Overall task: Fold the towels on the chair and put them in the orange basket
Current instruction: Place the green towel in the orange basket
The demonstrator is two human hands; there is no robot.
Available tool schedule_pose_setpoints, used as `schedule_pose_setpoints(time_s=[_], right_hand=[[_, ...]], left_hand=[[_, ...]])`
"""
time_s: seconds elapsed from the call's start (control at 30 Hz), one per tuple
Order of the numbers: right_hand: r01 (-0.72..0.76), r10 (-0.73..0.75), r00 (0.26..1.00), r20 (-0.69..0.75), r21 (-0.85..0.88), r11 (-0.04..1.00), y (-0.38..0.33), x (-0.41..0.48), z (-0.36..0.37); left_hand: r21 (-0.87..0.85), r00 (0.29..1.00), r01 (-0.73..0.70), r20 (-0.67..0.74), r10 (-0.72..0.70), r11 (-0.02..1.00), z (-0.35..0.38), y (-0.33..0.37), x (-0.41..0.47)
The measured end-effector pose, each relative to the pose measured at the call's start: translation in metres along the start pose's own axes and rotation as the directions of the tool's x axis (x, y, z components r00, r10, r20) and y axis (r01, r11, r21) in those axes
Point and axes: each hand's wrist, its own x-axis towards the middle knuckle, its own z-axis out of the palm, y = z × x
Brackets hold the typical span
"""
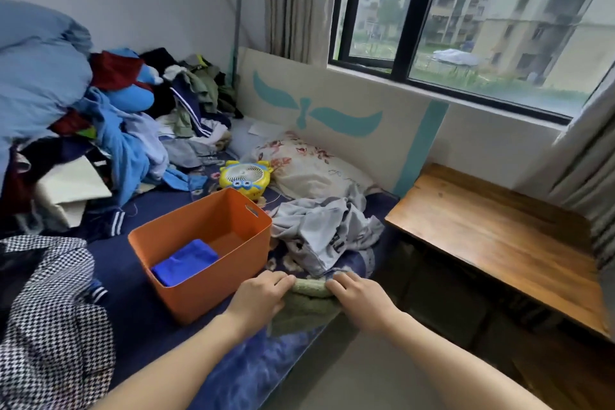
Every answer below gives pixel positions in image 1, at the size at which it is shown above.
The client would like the pile of mixed clothes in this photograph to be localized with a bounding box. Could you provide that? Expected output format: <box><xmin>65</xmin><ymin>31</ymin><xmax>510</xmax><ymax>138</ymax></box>
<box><xmin>0</xmin><ymin>47</ymin><xmax>243</xmax><ymax>238</ymax></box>

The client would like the white floral pillow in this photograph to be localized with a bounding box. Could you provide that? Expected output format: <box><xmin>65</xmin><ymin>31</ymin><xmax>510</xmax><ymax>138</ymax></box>
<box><xmin>252</xmin><ymin>131</ymin><xmax>381</xmax><ymax>202</ymax></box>

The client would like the person's right hand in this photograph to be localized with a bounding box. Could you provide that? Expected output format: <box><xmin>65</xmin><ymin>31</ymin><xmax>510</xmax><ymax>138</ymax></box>
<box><xmin>325</xmin><ymin>271</ymin><xmax>400</xmax><ymax>336</ymax></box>

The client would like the bed with blue floral sheet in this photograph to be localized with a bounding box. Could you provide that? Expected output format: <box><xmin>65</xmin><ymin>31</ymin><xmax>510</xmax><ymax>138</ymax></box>
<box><xmin>0</xmin><ymin>116</ymin><xmax>400</xmax><ymax>410</ymax></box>

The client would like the green terry towel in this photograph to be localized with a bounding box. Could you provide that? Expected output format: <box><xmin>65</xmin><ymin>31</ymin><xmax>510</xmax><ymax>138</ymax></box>
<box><xmin>266</xmin><ymin>277</ymin><xmax>343</xmax><ymax>338</ymax></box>

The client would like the person's right forearm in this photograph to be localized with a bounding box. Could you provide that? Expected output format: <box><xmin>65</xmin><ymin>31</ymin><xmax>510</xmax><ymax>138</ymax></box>
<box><xmin>384</xmin><ymin>311</ymin><xmax>554</xmax><ymax>410</ymax></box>

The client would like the person's left forearm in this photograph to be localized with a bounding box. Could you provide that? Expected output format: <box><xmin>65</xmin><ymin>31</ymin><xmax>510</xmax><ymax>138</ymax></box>
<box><xmin>91</xmin><ymin>311</ymin><xmax>256</xmax><ymax>410</ymax></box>

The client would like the black framed window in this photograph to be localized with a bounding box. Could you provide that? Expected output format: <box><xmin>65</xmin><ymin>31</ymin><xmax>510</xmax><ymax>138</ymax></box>
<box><xmin>329</xmin><ymin>0</ymin><xmax>615</xmax><ymax>126</ymax></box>

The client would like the black white houndstooth garment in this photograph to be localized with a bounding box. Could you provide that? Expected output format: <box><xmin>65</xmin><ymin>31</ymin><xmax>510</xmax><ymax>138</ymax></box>
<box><xmin>0</xmin><ymin>235</ymin><xmax>116</xmax><ymax>410</ymax></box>

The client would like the crumpled grey white garment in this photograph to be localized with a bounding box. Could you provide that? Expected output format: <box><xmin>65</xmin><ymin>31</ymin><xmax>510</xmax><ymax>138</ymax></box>
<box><xmin>266</xmin><ymin>183</ymin><xmax>385</xmax><ymax>279</ymax></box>

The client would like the white paper sheet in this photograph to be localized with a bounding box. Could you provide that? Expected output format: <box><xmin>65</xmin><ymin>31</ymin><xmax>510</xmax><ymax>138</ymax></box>
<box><xmin>247</xmin><ymin>121</ymin><xmax>287</xmax><ymax>142</ymax></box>

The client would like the person's left hand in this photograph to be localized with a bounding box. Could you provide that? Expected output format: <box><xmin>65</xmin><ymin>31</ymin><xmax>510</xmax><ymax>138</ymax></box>
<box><xmin>225</xmin><ymin>270</ymin><xmax>297</xmax><ymax>341</ymax></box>

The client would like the cream folded fabric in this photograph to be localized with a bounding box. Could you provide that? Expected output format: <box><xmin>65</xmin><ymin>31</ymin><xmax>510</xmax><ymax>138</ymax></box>
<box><xmin>36</xmin><ymin>154</ymin><xmax>112</xmax><ymax>228</ymax></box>

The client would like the yellow cartoon desk fan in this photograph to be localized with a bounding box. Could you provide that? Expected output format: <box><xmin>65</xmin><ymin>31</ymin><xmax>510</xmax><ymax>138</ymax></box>
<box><xmin>219</xmin><ymin>160</ymin><xmax>275</xmax><ymax>202</ymax></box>

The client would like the light blue duvet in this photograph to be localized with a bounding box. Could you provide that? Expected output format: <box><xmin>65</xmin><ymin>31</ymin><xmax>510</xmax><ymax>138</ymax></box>
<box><xmin>0</xmin><ymin>0</ymin><xmax>94</xmax><ymax>185</ymax></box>

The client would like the grey metal drying rack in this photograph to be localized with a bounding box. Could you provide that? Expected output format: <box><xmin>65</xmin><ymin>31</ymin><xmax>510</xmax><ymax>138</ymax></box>
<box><xmin>206</xmin><ymin>0</ymin><xmax>284</xmax><ymax>88</ymax></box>

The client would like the orange plastic storage bin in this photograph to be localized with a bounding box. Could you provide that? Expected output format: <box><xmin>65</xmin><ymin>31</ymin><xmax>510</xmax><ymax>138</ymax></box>
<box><xmin>127</xmin><ymin>187</ymin><xmax>274</xmax><ymax>327</ymax></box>

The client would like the white headboard with teal print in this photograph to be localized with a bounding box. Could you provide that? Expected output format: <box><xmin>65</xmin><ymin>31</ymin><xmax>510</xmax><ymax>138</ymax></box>
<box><xmin>235</xmin><ymin>47</ymin><xmax>450</xmax><ymax>199</ymax></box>

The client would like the wooden folding table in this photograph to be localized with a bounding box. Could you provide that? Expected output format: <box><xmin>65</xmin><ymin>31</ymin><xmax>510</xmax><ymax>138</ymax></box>
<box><xmin>384</xmin><ymin>163</ymin><xmax>611</xmax><ymax>341</ymax></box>

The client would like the blue plush toy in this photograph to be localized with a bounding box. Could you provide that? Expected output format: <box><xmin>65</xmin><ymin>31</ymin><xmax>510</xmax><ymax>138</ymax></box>
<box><xmin>88</xmin><ymin>48</ymin><xmax>164</xmax><ymax>113</ymax></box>

